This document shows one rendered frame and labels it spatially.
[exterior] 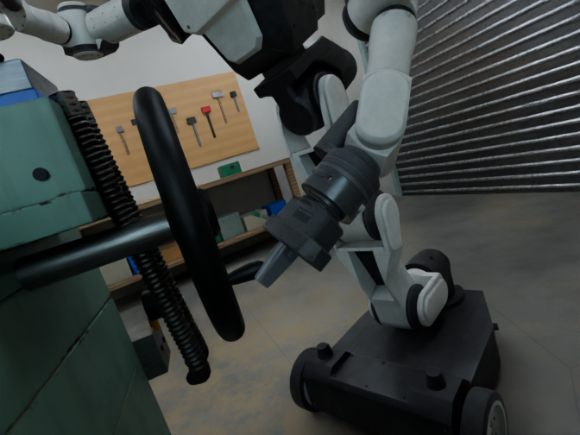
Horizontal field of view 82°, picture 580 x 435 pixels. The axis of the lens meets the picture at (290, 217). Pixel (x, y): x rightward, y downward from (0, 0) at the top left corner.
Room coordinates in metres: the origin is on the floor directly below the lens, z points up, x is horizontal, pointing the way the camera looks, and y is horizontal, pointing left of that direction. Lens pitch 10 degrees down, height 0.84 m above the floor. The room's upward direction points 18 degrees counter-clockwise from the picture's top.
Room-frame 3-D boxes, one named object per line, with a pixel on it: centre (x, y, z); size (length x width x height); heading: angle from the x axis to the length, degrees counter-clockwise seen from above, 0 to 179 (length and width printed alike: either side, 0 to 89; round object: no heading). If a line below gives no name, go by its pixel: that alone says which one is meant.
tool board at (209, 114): (3.64, 1.03, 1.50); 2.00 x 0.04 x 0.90; 111
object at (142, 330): (0.59, 0.36, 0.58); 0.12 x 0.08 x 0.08; 104
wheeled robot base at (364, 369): (1.02, -0.27, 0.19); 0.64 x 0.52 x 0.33; 134
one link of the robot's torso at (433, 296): (1.04, -0.29, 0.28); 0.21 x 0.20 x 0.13; 134
